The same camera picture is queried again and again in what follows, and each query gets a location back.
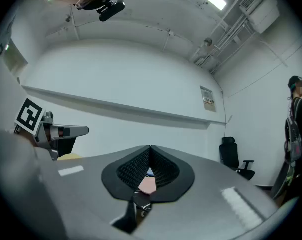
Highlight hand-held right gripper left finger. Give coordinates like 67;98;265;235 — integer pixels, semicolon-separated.
39;145;152;235

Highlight wall window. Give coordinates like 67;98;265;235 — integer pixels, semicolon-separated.
0;37;29;72

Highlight white air conditioner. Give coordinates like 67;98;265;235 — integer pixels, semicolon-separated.
239;0;281;34

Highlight black office chair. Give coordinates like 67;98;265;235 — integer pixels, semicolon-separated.
218;136;256;181

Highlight pink big plate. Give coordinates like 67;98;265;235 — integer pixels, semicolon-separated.
138;177;157;195

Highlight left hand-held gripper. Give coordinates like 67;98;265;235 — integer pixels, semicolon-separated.
13;98;90;161

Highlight wall poster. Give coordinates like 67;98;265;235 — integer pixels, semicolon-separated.
199;85;217;113

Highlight white ceiling pipes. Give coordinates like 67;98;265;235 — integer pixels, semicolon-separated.
189;0;289;75

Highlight black shell chair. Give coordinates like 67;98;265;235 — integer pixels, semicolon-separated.
269;161;296;200

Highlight black head camera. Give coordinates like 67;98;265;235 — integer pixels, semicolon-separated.
96;0;126;23

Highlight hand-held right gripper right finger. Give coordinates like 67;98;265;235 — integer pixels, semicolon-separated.
133;145;279;240

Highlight yellow wooden counter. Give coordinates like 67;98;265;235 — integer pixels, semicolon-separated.
56;152;84;161

